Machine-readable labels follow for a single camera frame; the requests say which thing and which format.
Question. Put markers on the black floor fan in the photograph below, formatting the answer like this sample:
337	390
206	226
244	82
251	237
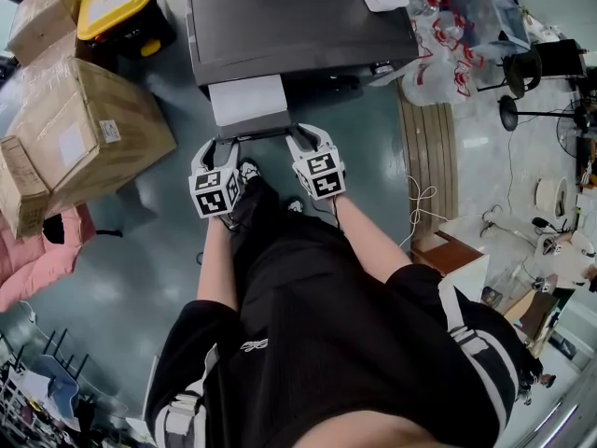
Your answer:
508	112

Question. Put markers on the white plastic bags cluster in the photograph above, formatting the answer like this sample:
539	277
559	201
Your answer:
434	82

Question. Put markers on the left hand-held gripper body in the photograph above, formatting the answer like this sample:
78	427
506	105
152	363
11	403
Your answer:
212	194

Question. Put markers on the person's right forearm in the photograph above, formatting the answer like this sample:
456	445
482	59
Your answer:
368	238

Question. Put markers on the blue-tinted plastic bag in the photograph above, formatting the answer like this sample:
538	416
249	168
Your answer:
485	12

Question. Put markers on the person's right shoe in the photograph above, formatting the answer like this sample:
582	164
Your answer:
295	205

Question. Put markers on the black round-back chair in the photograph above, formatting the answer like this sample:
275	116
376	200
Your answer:
522	70

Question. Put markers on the person's black trousers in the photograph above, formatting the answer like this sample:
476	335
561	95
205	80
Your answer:
270	222

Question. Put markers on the white drawer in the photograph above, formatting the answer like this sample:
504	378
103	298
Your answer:
247	98

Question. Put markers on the white-topped brown desk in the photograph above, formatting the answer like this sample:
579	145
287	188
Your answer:
448	255

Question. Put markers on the black cabinet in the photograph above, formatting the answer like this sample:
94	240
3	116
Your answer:
559	59

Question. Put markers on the person's shoe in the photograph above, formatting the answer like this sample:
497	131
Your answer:
248	170
295	205

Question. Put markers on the person's left forearm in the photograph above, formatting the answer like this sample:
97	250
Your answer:
217	264

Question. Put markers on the wooden slatted ramp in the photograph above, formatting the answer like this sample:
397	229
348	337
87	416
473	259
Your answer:
429	147

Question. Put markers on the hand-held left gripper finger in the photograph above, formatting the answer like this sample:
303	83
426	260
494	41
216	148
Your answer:
234	157
197	163

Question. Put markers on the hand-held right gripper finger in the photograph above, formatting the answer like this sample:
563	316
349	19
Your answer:
324	142
296	157

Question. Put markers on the person's black shirt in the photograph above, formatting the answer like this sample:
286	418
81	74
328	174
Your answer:
350	343

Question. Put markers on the pink cushion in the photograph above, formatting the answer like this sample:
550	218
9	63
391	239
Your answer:
32	269

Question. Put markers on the round white coffee table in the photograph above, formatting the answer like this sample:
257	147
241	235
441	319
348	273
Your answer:
550	199

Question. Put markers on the yellow-lidded black bin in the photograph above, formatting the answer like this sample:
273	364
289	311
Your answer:
112	3

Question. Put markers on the blue chair black legs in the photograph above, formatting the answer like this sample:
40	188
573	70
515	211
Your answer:
56	381

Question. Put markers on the person's left shoe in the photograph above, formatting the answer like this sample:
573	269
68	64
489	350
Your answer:
248	170

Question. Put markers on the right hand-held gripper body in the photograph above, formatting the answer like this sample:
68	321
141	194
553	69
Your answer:
322	175

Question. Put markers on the small long cardboard box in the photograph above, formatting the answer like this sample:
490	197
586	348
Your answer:
21	180

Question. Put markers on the large cardboard box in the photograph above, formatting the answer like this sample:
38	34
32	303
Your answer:
121	124

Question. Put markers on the tape-wrapped cardboard box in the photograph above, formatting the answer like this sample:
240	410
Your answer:
42	21

